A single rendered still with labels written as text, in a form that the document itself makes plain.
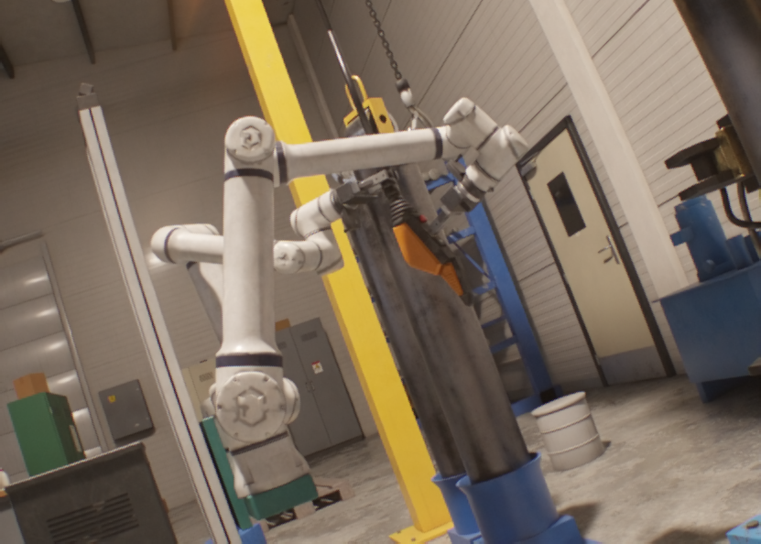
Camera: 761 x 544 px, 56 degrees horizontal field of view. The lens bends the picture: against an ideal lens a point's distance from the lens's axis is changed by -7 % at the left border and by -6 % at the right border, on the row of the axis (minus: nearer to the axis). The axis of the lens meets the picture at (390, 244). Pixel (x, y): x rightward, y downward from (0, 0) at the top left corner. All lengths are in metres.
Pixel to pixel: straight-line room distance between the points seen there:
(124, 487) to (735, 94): 1.57
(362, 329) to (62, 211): 9.18
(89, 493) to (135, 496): 0.11
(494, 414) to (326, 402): 8.89
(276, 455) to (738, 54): 1.33
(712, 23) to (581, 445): 2.80
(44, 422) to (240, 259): 6.35
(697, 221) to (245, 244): 2.98
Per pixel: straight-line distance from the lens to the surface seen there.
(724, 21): 1.56
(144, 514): 1.88
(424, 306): 2.46
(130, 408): 11.56
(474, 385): 2.45
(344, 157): 2.00
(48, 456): 7.97
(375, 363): 3.69
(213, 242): 2.34
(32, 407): 8.01
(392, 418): 3.69
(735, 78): 1.55
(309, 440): 11.25
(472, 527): 2.82
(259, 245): 1.75
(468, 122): 1.97
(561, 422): 3.99
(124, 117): 12.82
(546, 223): 6.77
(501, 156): 1.97
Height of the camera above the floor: 0.80
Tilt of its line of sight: 9 degrees up
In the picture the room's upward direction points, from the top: 21 degrees counter-clockwise
